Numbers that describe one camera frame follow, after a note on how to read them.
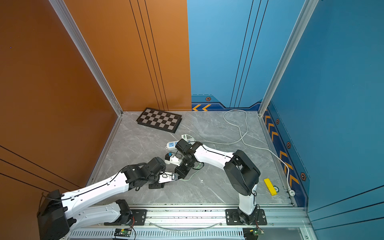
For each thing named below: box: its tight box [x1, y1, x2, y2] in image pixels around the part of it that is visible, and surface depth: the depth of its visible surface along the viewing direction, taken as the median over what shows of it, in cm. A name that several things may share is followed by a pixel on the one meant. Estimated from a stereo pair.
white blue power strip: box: [165, 140, 181, 150], surface depth 99 cm
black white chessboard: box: [136, 107, 183, 134], surface depth 114 cm
